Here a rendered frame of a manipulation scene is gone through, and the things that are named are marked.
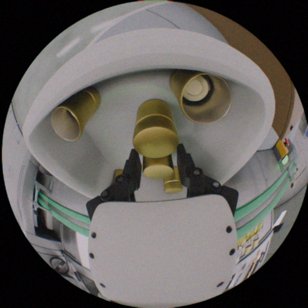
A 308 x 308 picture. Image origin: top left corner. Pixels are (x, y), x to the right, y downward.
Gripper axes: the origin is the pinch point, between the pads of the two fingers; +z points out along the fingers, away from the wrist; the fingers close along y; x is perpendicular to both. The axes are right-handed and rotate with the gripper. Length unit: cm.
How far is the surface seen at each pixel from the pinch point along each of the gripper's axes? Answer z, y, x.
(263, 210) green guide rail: -9.8, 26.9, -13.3
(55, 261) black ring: -58, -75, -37
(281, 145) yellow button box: 2.7, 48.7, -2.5
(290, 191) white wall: -95, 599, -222
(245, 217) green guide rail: -7.9, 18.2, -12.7
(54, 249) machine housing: -44, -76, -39
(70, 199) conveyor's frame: 0.7, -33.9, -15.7
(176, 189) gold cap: 1.0, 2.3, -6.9
